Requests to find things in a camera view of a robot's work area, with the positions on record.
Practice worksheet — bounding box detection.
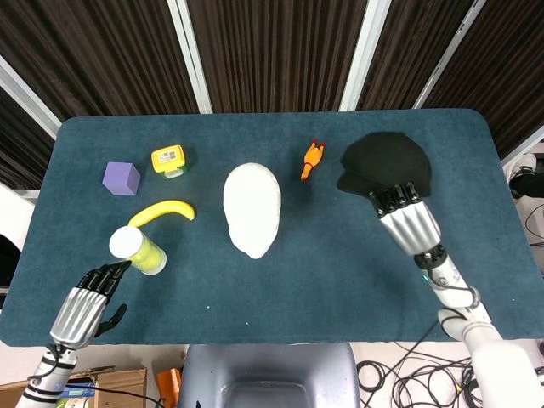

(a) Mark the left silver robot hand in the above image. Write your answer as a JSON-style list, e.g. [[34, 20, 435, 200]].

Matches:
[[49, 260, 133, 350]]

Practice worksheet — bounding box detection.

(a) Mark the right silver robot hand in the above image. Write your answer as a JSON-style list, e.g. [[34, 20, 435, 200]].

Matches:
[[367, 181, 443, 257]]

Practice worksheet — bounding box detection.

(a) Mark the black baseball cap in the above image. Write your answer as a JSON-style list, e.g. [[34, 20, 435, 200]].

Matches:
[[336, 132, 434, 199]]

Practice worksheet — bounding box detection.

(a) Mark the blue green package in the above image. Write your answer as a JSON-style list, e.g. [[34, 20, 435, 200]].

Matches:
[[61, 382, 97, 400]]

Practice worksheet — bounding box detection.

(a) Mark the clear tennis ball tube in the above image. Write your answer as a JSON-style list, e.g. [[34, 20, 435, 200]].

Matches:
[[109, 226, 167, 276]]

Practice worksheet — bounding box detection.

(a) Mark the brown cardboard box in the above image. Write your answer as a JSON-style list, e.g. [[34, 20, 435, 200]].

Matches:
[[0, 365, 148, 408]]

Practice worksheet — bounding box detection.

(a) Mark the orange plastic object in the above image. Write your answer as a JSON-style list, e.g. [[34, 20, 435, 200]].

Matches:
[[156, 368, 183, 408]]

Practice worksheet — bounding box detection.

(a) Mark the orange rubber chicken toy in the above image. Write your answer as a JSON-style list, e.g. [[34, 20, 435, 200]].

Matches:
[[300, 139, 326, 183]]

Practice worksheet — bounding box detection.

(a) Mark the blue table cloth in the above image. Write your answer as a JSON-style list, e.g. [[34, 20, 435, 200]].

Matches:
[[0, 108, 544, 348]]

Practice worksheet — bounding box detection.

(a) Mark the yellow banana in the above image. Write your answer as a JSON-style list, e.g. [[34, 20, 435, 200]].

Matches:
[[127, 199, 197, 230]]

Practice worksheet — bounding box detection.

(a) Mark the purple foam cube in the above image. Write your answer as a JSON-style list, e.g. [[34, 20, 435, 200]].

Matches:
[[102, 161, 141, 196]]

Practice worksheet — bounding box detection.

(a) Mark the white oval plate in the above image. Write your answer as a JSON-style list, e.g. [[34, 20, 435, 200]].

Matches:
[[223, 161, 282, 260]]

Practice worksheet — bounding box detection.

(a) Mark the green container yellow lid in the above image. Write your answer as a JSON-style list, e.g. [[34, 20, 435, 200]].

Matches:
[[150, 144, 190, 179]]

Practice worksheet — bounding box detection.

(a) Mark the grey robot torso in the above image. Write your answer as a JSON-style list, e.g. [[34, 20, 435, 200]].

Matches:
[[177, 342, 362, 408]]

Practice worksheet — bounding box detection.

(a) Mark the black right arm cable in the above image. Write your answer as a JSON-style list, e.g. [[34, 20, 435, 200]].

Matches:
[[426, 263, 482, 310]]

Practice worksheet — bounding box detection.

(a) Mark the white frame post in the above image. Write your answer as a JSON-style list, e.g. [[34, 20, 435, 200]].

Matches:
[[338, 0, 399, 112], [0, 54, 63, 139], [413, 0, 488, 110], [501, 126, 544, 167], [167, 0, 213, 115]]

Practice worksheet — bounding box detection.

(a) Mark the black floor cable tangle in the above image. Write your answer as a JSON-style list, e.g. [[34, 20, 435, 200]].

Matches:
[[356, 322, 485, 408]]

